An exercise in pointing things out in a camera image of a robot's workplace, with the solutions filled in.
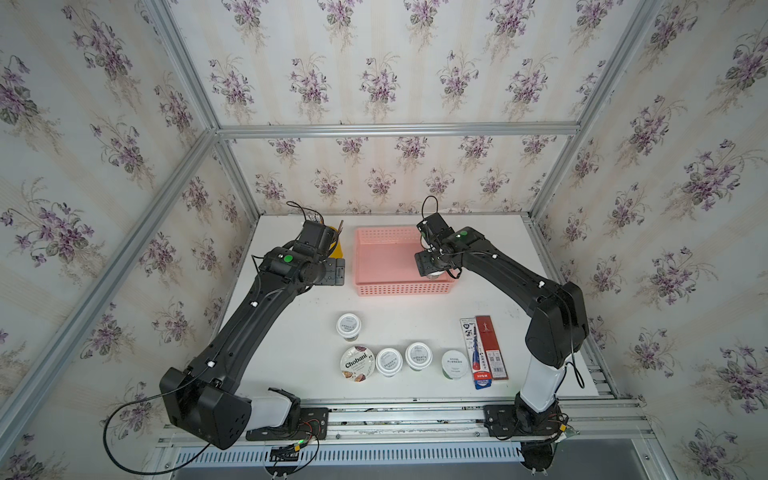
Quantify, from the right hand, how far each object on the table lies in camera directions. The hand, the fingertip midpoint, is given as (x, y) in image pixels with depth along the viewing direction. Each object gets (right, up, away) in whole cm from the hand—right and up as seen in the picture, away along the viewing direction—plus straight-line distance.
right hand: (435, 262), depth 89 cm
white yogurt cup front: (-14, -26, -12) cm, 31 cm away
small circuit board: (-38, -45, -18) cm, 62 cm away
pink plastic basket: (-15, -2, +20) cm, 25 cm away
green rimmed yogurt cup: (+3, -26, -12) cm, 29 cm away
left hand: (-31, -2, -11) cm, 33 cm away
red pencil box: (+16, -27, -6) cm, 32 cm away
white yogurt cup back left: (-26, -18, -5) cm, 32 cm away
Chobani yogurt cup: (-22, -27, -10) cm, 36 cm away
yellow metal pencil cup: (-32, +2, +19) cm, 38 cm away
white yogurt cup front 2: (-6, -25, -10) cm, 27 cm away
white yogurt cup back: (-1, -3, -8) cm, 9 cm away
